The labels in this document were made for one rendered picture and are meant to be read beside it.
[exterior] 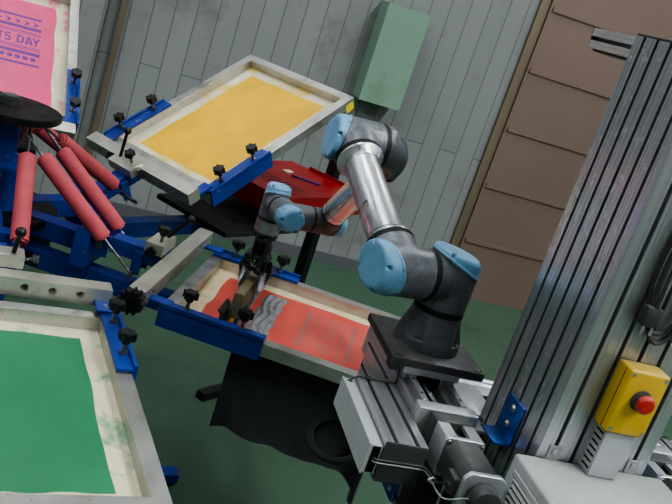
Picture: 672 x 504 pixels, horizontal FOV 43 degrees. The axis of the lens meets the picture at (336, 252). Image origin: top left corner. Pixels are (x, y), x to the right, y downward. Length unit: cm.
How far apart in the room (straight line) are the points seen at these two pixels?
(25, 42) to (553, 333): 264
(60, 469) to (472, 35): 511
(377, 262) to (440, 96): 460
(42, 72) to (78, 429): 207
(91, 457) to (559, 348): 93
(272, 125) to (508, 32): 335
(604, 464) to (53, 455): 105
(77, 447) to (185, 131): 185
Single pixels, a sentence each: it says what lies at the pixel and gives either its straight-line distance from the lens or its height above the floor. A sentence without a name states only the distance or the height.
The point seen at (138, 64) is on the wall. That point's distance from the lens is 598.
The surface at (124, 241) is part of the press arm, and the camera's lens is 264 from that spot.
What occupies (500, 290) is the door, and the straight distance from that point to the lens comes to 692.
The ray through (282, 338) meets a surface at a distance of 248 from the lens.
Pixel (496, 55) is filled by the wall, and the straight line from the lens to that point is 642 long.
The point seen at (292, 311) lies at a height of 95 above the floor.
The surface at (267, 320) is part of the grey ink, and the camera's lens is 256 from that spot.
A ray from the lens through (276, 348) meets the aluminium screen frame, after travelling 232.
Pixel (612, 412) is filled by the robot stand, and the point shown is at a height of 137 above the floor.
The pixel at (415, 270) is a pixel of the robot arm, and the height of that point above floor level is 144.
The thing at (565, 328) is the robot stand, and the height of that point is 147.
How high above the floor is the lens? 193
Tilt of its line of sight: 16 degrees down
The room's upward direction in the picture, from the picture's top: 18 degrees clockwise
